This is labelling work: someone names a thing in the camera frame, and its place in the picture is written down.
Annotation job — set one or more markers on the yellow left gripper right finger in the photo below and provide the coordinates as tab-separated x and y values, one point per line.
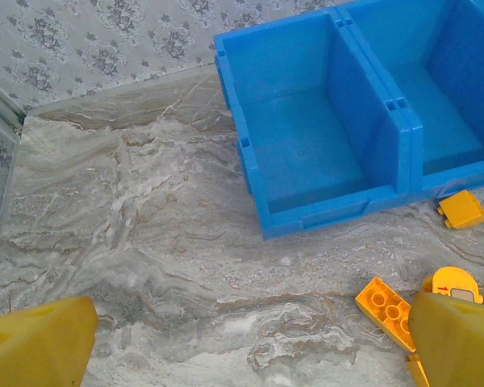
460	346

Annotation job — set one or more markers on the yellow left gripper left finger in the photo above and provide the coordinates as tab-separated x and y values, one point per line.
36	346

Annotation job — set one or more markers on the yellow round lego piece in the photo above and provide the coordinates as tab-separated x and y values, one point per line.
451	278

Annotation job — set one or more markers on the yellow long lego brick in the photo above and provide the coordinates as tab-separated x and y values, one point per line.
381	302

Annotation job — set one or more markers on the yellow sloped lego brick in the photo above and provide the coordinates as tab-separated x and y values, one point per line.
461	209

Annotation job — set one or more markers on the blue plastic bin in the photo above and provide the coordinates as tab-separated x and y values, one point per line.
302	133
447	101

